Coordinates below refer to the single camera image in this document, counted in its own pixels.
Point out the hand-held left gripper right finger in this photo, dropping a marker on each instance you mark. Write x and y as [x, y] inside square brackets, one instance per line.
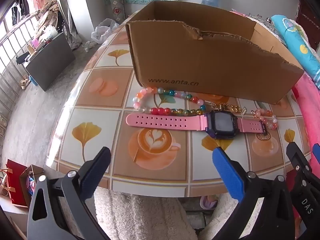
[227, 172]

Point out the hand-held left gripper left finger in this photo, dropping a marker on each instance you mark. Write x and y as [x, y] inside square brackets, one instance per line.
[100, 166]

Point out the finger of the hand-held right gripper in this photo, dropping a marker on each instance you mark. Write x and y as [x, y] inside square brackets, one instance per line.
[300, 162]
[316, 152]

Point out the brown cardboard box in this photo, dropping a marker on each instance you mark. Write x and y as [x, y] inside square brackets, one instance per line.
[200, 62]

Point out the pink slipper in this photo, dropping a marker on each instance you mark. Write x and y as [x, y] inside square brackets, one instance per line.
[207, 202]

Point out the person's white fleece clothing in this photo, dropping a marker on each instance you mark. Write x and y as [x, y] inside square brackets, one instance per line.
[137, 217]

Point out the brown paper bag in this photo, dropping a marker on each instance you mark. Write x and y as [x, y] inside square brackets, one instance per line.
[25, 180]

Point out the red gift bag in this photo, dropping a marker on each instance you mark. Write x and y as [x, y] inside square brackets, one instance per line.
[15, 180]

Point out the beige shoes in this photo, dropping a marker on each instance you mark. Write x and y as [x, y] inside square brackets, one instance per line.
[25, 82]

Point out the blue cartoon pillow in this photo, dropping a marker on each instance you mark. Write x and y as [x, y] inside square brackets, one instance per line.
[297, 40]

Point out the dark cabinet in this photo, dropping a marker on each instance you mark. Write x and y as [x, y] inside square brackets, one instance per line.
[50, 62]

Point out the grey lace cloth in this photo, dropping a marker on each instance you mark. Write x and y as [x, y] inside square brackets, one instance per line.
[265, 27]

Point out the white plastic bag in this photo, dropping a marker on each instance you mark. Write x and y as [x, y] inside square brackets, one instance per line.
[102, 30]

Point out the dark brown door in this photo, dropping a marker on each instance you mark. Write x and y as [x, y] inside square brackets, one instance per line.
[306, 15]

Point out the grey curtain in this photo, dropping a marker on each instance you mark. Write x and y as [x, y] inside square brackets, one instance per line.
[72, 30]

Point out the pile of clothes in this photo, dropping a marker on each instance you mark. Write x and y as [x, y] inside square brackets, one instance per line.
[47, 17]

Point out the patterned rolled cushion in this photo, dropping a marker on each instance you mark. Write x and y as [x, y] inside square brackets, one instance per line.
[116, 5]

